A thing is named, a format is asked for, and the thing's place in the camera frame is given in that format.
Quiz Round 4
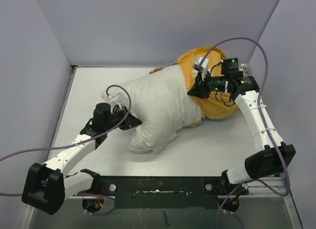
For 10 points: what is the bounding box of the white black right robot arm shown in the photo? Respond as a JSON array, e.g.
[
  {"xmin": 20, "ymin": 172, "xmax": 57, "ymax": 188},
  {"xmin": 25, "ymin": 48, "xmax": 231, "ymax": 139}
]
[{"xmin": 188, "ymin": 57, "xmax": 296, "ymax": 194}]

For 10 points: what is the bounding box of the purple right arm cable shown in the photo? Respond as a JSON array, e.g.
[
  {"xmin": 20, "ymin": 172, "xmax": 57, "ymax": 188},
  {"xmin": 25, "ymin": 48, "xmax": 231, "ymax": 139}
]
[{"xmin": 202, "ymin": 37, "xmax": 290, "ymax": 229}]

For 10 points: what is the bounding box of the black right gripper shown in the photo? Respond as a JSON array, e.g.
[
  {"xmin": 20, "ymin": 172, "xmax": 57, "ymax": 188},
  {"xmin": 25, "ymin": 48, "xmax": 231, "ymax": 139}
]
[{"xmin": 187, "ymin": 69, "xmax": 228, "ymax": 100}]

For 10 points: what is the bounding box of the aluminium frame rail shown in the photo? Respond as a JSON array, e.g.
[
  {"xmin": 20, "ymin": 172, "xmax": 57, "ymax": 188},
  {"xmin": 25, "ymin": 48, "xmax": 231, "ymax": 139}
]
[{"xmin": 21, "ymin": 176, "xmax": 302, "ymax": 229}]

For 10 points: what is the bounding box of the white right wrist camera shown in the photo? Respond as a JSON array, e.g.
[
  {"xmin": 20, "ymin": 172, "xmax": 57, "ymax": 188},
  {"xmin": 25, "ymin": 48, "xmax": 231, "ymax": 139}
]
[{"xmin": 193, "ymin": 57, "xmax": 209, "ymax": 81}]

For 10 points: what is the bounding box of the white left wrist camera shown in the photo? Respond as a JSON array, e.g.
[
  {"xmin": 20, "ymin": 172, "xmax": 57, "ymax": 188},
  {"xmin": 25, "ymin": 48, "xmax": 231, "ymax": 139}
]
[{"xmin": 108, "ymin": 93, "xmax": 124, "ymax": 108}]

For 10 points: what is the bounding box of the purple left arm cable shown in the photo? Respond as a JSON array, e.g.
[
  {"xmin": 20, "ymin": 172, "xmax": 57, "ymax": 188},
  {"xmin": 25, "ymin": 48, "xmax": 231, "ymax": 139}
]
[{"xmin": 0, "ymin": 84, "xmax": 132, "ymax": 217}]

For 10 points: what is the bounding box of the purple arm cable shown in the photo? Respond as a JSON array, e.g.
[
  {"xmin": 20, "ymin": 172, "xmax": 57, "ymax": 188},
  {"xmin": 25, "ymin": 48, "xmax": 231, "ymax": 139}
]
[
  {"xmin": 0, "ymin": 84, "xmax": 132, "ymax": 217},
  {"xmin": 202, "ymin": 37, "xmax": 290, "ymax": 229}
]

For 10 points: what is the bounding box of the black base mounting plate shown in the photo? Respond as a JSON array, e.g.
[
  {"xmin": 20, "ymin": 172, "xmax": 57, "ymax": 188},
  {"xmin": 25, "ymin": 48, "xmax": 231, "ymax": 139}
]
[{"xmin": 71, "ymin": 173, "xmax": 249, "ymax": 214}]

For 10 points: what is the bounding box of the white pillow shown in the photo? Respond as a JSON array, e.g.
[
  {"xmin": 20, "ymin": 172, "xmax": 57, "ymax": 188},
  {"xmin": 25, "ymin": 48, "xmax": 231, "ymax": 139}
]
[{"xmin": 101, "ymin": 65, "xmax": 202, "ymax": 154}]

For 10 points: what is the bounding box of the blue yellow Mickey pillowcase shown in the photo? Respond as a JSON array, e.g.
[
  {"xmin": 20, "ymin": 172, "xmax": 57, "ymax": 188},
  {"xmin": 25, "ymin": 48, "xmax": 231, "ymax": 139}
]
[{"xmin": 146, "ymin": 47, "xmax": 237, "ymax": 131}]

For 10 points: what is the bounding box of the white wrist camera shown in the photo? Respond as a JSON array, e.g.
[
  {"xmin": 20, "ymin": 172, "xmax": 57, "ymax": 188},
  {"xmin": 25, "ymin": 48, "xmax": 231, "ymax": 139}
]
[
  {"xmin": 108, "ymin": 93, "xmax": 124, "ymax": 108},
  {"xmin": 193, "ymin": 57, "xmax": 209, "ymax": 81}
]

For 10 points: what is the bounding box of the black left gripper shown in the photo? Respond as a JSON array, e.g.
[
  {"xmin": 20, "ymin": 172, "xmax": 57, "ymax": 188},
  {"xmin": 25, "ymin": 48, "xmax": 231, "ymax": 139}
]
[{"xmin": 104, "ymin": 106, "xmax": 143, "ymax": 131}]

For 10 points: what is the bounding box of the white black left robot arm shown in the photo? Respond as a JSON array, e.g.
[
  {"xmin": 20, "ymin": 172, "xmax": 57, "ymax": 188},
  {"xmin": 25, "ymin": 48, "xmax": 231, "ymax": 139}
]
[{"xmin": 22, "ymin": 103, "xmax": 142, "ymax": 215}]

